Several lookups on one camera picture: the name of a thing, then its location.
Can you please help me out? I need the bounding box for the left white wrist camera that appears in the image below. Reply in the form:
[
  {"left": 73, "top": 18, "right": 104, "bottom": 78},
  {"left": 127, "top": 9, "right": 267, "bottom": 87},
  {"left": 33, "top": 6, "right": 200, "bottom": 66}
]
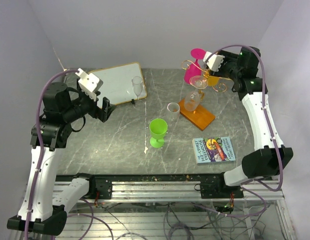
[{"left": 75, "top": 68, "right": 103, "bottom": 102}]

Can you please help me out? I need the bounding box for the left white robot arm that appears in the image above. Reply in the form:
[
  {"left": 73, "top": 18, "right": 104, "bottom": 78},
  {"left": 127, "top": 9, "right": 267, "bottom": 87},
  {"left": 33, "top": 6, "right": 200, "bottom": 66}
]
[{"left": 7, "top": 82, "right": 116, "bottom": 236}]

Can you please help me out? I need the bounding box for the treehouse story book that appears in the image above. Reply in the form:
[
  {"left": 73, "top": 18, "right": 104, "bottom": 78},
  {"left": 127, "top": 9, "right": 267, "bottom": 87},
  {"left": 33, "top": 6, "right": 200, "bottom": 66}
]
[{"left": 192, "top": 136, "right": 236, "bottom": 165}]

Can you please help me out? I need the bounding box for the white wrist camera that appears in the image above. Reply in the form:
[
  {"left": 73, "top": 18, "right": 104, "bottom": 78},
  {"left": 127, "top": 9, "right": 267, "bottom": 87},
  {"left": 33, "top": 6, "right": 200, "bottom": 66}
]
[
  {"left": 203, "top": 51, "right": 225, "bottom": 72},
  {"left": 75, "top": 68, "right": 103, "bottom": 102}
]

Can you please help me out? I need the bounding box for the pink plastic goblet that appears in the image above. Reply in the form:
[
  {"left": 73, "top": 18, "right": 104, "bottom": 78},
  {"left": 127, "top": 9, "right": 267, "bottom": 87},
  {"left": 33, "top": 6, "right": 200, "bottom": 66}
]
[{"left": 184, "top": 48, "right": 206, "bottom": 84}]

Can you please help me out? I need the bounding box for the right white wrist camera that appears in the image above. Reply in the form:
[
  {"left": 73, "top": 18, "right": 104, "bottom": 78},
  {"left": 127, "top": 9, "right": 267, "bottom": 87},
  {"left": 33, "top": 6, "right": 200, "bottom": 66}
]
[{"left": 203, "top": 51, "right": 225, "bottom": 72}]

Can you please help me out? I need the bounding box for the gold wire glass rack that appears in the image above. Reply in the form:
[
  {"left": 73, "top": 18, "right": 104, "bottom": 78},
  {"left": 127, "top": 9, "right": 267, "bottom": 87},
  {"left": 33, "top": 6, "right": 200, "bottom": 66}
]
[{"left": 181, "top": 60, "right": 227, "bottom": 113}]

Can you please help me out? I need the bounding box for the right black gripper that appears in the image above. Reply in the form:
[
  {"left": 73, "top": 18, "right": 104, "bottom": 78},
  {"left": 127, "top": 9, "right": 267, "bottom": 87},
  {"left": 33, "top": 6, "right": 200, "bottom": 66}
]
[{"left": 209, "top": 50, "right": 242, "bottom": 81}]

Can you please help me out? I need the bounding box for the clear round wine glass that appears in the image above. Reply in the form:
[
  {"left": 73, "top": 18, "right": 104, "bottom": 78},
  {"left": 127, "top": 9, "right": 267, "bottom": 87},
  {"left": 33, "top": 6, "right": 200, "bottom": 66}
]
[{"left": 184, "top": 75, "right": 208, "bottom": 112}]

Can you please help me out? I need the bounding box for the green plastic goblet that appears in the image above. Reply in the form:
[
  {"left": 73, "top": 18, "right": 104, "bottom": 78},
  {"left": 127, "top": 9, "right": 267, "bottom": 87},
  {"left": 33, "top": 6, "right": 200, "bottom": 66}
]
[{"left": 149, "top": 118, "right": 168, "bottom": 148}]

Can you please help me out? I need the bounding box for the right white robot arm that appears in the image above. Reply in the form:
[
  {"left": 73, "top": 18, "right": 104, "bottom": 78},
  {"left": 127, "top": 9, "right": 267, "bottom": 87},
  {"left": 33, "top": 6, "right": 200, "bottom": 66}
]
[{"left": 212, "top": 46, "right": 293, "bottom": 198}]

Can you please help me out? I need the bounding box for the wooden rack base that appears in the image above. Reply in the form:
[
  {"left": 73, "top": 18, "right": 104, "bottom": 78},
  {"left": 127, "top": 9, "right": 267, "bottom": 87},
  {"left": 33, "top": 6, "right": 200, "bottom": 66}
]
[{"left": 178, "top": 99, "right": 215, "bottom": 131}]

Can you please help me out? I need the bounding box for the aluminium mounting rail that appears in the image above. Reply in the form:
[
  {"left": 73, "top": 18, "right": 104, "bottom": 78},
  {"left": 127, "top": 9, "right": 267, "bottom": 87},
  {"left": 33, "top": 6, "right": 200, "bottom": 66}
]
[{"left": 53, "top": 173, "right": 283, "bottom": 203}]

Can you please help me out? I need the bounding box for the clear tall wine glass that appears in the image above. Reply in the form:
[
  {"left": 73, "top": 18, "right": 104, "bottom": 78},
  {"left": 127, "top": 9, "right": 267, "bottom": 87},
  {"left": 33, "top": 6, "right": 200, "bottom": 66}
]
[{"left": 131, "top": 76, "right": 144, "bottom": 100}]

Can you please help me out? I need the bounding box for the orange plastic goblet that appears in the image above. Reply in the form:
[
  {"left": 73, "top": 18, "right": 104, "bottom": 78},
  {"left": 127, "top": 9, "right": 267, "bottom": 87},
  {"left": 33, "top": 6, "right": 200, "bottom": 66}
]
[{"left": 206, "top": 75, "right": 219, "bottom": 87}]

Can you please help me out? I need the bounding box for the yellow framed whiteboard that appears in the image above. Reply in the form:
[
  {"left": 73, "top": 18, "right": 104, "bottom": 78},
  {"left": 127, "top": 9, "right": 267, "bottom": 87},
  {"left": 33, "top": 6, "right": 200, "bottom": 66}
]
[{"left": 91, "top": 62, "right": 147, "bottom": 107}]

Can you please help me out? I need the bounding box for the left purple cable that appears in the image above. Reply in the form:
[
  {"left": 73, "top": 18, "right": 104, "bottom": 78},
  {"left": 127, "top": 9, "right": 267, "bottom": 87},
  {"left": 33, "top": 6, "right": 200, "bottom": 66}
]
[{"left": 24, "top": 69, "right": 113, "bottom": 240}]

